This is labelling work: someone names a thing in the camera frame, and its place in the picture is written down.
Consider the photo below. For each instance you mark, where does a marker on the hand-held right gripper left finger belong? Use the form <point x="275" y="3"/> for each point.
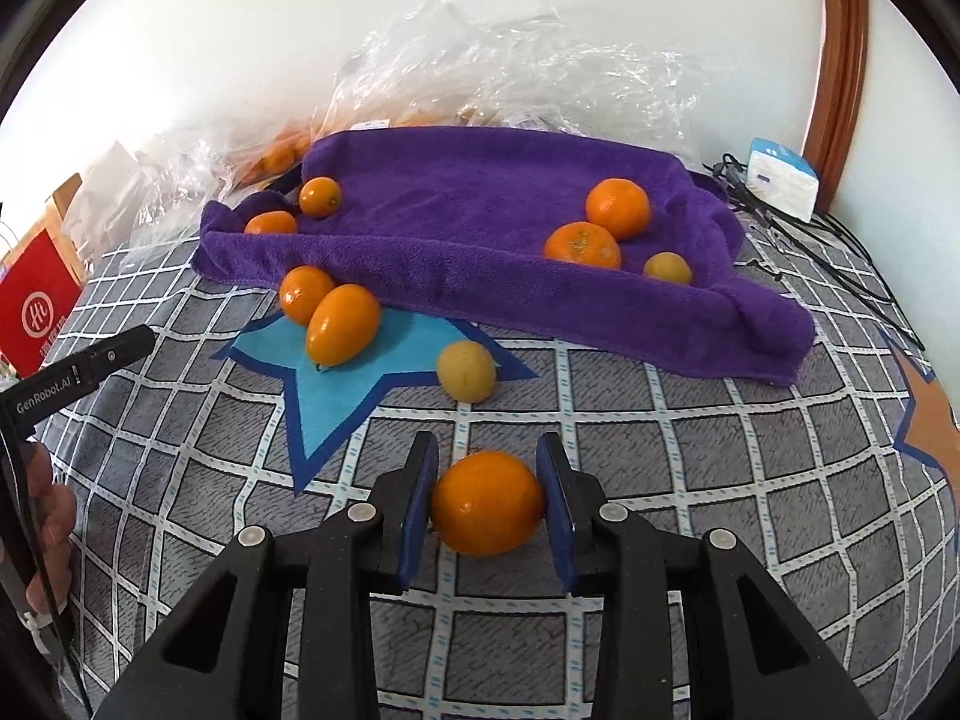
<point x="416" y="510"/>

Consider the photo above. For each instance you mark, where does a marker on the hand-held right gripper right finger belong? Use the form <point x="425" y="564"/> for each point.
<point x="559" y="510"/>

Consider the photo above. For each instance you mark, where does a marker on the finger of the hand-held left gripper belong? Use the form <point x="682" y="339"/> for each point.
<point x="116" y="355"/>

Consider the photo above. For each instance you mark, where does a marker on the small oval orange citrus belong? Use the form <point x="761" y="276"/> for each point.
<point x="487" y="502"/>
<point x="271" y="223"/>
<point x="304" y="291"/>
<point x="343" y="325"/>
<point x="321" y="197"/>

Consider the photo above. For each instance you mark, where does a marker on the round orange mandarin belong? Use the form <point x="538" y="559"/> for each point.
<point x="583" y="246"/>
<point x="617" y="207"/>

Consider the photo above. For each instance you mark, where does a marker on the small yellow fruit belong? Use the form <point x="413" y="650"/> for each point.
<point x="667" y="268"/>
<point x="466" y="370"/>

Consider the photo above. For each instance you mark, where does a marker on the purple towel-covered tray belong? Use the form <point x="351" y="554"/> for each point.
<point x="480" y="195"/>

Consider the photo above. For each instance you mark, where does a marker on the person's left hand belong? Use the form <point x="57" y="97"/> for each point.
<point x="52" y="517"/>

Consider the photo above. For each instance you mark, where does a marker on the red paper bag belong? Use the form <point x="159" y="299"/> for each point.
<point x="34" y="307"/>

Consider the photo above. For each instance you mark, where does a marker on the grey checked bed sheet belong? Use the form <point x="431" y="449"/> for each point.
<point x="712" y="480"/>

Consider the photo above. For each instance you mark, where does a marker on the white plastic bag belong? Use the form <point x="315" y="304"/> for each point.
<point x="105" y="187"/>

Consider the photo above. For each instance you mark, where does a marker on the small clear plastic bag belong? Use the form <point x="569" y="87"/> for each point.
<point x="202" y="157"/>

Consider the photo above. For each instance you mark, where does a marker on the white and blue box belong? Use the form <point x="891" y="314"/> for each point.
<point x="784" y="178"/>

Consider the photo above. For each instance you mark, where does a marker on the large clear plastic bag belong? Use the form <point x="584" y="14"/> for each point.
<point x="525" y="67"/>

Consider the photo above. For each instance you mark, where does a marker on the brown wooden door frame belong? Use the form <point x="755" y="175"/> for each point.
<point x="844" y="52"/>

